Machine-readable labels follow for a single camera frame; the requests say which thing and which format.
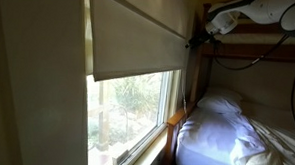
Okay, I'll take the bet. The thin blind pull cord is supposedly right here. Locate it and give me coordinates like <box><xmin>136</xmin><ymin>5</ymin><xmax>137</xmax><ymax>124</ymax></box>
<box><xmin>179</xmin><ymin>72</ymin><xmax>190</xmax><ymax>114</ymax></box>

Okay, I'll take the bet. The beige roman window blind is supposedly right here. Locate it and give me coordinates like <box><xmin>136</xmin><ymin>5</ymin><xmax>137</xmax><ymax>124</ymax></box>
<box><xmin>81</xmin><ymin>0</ymin><xmax>195</xmax><ymax>86</ymax></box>

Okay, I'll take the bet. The white pillow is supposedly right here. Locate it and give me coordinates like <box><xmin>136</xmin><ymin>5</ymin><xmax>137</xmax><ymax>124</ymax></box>
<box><xmin>195</xmin><ymin>88</ymin><xmax>244</xmax><ymax>115</ymax></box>

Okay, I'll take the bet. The white window sash latch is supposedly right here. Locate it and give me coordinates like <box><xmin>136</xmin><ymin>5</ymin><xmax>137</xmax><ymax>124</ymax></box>
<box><xmin>111</xmin><ymin>149</ymin><xmax>130</xmax><ymax>165</ymax></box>

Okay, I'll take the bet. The white patterned blanket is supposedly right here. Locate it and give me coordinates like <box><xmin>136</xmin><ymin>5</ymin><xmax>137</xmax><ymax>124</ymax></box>
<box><xmin>230</xmin><ymin>114</ymin><xmax>295</xmax><ymax>165</ymax></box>

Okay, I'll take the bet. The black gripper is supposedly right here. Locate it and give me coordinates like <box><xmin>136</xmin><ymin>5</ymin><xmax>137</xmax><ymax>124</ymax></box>
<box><xmin>184</xmin><ymin>29</ymin><xmax>221</xmax><ymax>51</ymax></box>

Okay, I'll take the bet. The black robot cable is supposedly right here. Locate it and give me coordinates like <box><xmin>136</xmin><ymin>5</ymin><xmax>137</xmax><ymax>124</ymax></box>
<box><xmin>207</xmin><ymin>0</ymin><xmax>295</xmax><ymax>141</ymax></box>

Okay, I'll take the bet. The pale blue bed sheet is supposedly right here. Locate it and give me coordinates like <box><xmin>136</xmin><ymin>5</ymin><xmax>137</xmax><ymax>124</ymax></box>
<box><xmin>175</xmin><ymin>105</ymin><xmax>269</xmax><ymax>165</ymax></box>

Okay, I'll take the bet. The white framed glass window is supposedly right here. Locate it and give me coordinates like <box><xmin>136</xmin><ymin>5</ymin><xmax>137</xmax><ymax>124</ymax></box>
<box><xmin>82</xmin><ymin>65</ymin><xmax>182</xmax><ymax>165</ymax></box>

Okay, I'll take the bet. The brown wooden bunk bed frame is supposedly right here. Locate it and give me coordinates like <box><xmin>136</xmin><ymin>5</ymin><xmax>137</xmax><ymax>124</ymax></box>
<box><xmin>163</xmin><ymin>0</ymin><xmax>295</xmax><ymax>165</ymax></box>

